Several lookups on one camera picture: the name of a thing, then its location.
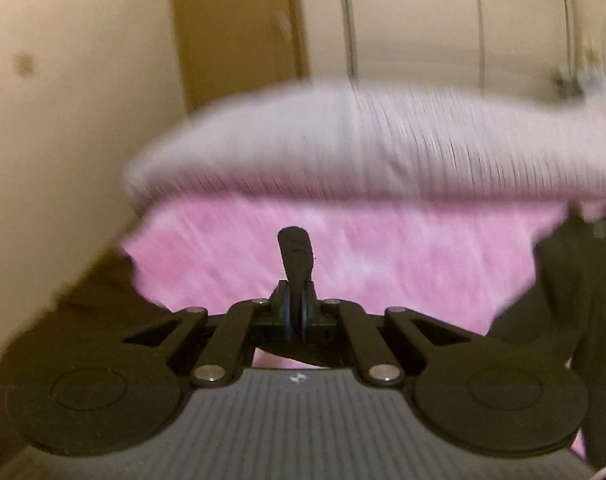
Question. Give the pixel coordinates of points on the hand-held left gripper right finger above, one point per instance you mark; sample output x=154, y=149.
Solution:
x=309, y=310

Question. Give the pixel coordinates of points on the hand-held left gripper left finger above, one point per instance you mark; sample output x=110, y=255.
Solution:
x=283, y=310

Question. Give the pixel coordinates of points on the black garment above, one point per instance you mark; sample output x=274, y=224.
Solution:
x=295, y=255

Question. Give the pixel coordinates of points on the pink floral blanket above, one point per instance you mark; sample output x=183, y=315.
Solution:
x=408, y=260

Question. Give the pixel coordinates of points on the light pink striped pillow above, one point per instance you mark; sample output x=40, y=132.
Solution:
x=358, y=145

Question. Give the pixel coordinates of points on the wooden door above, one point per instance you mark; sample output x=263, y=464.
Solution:
x=223, y=25

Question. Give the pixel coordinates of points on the white wardrobe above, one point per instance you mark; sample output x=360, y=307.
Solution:
x=418, y=25

